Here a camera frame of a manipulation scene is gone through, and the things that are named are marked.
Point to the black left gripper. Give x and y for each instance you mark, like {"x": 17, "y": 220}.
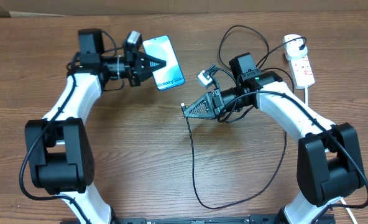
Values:
{"x": 134, "y": 63}

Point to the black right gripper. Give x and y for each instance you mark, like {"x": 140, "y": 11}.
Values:
{"x": 211, "y": 100}

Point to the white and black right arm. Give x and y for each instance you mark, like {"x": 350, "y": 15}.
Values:
{"x": 329, "y": 164}

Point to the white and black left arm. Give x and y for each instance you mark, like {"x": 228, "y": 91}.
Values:
{"x": 59, "y": 163}

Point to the white charger plug adapter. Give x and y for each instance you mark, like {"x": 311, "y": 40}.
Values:
{"x": 292, "y": 47}

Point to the white power strip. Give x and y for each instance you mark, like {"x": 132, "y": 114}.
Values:
{"x": 301, "y": 72}

